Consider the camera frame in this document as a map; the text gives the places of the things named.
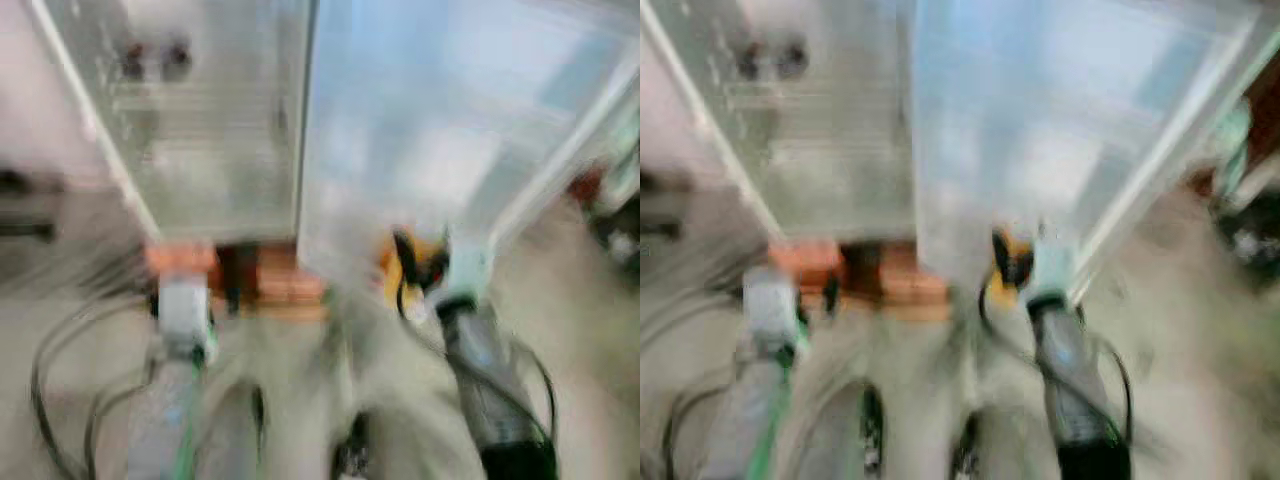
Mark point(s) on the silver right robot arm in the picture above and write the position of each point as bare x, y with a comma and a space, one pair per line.
1080, 390
490, 390

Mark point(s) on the white fridge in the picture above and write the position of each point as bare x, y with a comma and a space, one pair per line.
830, 150
200, 150

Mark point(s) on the orange brick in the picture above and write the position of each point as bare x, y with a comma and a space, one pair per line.
805, 258
915, 285
180, 258
290, 285

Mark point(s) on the black white robot leg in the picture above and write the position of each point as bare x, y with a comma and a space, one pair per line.
355, 450
965, 450

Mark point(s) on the dark round item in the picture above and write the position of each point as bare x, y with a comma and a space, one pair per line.
178, 55
795, 55
130, 60
748, 60

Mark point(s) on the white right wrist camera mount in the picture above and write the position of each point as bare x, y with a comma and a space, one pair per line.
465, 270
1052, 268

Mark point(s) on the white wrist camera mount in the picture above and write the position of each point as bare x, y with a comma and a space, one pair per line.
1052, 268
770, 305
183, 305
465, 270

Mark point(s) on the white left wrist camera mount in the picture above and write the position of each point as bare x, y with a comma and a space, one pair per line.
770, 305
183, 305

